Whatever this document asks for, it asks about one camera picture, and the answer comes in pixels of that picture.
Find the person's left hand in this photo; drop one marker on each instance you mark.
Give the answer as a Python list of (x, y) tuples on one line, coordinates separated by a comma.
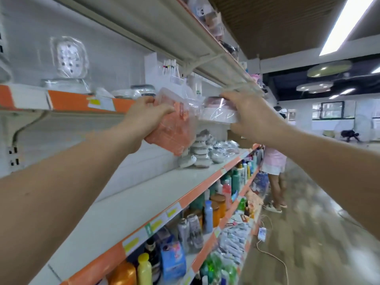
[(142, 121)]

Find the person's right hand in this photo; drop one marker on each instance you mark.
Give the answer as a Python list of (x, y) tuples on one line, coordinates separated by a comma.
[(258, 118)]

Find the soap dishes shelf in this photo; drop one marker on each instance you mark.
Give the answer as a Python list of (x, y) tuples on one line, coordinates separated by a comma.
[(136, 90)]

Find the salmon textured plastic box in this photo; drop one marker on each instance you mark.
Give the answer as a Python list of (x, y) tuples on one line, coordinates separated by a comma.
[(175, 133)]

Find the pile of soap dishes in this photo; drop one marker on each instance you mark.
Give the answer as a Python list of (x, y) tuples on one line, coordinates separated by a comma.
[(205, 152)]

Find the orange metal store shelving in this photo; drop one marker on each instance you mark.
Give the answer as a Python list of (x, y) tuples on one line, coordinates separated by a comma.
[(119, 210)]

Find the person's right forearm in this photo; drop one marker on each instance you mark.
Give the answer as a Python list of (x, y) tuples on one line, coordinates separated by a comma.
[(332, 169)]

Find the person's left forearm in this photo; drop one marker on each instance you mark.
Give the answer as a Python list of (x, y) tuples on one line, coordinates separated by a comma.
[(53, 198)]

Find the yellow shelf price label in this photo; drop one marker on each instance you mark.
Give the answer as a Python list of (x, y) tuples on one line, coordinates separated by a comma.
[(172, 210), (155, 224), (101, 103), (132, 241)]

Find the pink plastic item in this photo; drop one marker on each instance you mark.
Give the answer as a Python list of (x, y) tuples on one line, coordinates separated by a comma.
[(255, 78)]

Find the row of assorted bottles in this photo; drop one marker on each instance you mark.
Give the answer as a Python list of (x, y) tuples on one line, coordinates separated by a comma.
[(252, 163)]

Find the white pen organizer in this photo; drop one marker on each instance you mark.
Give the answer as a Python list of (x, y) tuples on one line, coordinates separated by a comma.
[(166, 74)]

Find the round ceiling light panel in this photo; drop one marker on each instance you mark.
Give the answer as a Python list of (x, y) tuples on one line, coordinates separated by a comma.
[(329, 69), (314, 87)]

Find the dark framed window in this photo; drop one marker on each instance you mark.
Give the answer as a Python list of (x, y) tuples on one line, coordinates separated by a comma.
[(329, 109)]

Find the pink plastic bottle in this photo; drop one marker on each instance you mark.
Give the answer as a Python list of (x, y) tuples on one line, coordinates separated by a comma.
[(227, 196)]

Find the brown can orange lid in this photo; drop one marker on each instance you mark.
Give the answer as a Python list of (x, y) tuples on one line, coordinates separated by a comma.
[(221, 198), (217, 216)]

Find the ceiling light strip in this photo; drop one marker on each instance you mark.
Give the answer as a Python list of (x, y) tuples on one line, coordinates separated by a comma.
[(347, 90)]

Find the black standing fan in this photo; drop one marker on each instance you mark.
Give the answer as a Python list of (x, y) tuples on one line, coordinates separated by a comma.
[(350, 135)]

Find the blue plastic bottle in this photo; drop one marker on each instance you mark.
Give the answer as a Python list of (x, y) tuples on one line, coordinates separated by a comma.
[(208, 216)]

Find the row of packaged goods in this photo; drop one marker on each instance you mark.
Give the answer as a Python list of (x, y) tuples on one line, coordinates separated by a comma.
[(208, 14)]

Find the long bright ceiling light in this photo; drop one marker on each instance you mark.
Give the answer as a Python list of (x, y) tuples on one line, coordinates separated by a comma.
[(347, 23)]

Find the dark plastic bottle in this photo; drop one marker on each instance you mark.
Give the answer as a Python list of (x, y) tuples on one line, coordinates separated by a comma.
[(153, 258)]

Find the blue product pack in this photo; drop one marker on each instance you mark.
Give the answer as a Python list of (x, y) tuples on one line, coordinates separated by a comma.
[(173, 259)]

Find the yellow plastic bottle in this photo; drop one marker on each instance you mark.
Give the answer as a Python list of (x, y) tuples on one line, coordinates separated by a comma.
[(144, 270)]

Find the green plastic packets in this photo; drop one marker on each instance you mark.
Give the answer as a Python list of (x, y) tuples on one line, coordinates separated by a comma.
[(217, 271)]

